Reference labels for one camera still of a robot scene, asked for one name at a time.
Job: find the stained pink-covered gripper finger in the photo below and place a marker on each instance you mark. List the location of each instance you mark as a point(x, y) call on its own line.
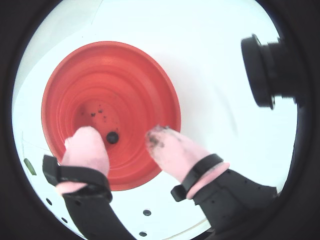
point(175, 155)

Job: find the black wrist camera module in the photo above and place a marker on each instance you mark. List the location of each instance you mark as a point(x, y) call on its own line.
point(262, 70)

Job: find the small dark blueberry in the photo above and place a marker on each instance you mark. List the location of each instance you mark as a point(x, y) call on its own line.
point(147, 212)

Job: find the white paper sheet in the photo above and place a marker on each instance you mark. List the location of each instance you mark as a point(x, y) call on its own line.
point(160, 215)

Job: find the large green leaf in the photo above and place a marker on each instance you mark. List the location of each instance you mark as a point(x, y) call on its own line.
point(28, 166)

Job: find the pink-covered black gripper finger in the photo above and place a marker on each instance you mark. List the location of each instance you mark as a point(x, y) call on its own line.
point(86, 150)

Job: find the red collapsible silicone cup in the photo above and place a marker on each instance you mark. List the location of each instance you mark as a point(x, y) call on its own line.
point(105, 82)

